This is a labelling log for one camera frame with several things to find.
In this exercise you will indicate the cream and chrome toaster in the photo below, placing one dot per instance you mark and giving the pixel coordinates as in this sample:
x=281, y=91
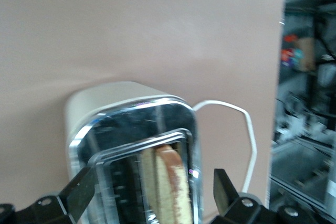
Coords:
x=86, y=103

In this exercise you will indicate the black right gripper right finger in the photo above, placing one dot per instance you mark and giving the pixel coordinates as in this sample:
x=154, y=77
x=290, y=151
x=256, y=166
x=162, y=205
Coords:
x=225, y=197

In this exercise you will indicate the slice of brown-crust bread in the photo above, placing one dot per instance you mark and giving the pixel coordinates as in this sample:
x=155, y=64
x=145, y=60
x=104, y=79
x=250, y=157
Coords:
x=170, y=187

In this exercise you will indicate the brown cardboard box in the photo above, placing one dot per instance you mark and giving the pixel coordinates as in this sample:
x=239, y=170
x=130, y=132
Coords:
x=305, y=51

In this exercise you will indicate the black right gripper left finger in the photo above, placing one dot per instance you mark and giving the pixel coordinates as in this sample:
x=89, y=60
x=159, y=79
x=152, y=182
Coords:
x=76, y=197

